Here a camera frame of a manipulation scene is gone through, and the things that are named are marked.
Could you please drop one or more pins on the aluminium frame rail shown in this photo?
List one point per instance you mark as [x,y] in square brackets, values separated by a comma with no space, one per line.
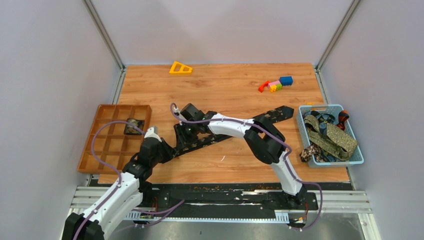
[331,202]

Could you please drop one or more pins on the olive green patterned tie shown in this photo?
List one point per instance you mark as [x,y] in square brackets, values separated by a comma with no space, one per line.
[336,145]

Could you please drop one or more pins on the colourful toy block assembly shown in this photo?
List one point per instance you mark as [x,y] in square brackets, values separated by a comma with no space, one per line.
[277,85]

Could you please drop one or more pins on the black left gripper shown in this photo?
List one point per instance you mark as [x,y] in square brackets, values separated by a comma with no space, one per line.
[170,151]

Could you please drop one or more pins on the yellow triangular plastic piece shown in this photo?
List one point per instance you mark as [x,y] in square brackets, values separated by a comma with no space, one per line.
[179,68]

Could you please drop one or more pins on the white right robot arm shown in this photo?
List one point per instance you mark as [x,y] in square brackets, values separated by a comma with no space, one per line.
[269,147]

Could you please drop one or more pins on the rolled dark patterned tie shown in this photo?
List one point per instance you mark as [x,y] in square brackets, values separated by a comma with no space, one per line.
[132,126]

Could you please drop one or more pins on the blue and red tie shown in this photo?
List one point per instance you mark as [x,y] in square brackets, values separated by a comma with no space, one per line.
[324,119]

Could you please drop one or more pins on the brown patterned tie end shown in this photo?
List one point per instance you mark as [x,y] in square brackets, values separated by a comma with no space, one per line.
[308,152]

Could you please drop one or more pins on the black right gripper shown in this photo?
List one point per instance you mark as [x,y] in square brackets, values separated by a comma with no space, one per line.
[184,141]

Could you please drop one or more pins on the orange wooden compartment tray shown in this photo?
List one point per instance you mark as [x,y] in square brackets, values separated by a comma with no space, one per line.
[108,142]

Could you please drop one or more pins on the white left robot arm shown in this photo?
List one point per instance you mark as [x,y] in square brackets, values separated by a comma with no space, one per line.
[130,190]

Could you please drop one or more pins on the black tie with gold pattern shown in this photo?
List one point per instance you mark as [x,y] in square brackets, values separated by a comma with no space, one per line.
[223,130]

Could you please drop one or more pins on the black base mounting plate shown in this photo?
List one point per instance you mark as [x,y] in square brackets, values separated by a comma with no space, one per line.
[227,200]

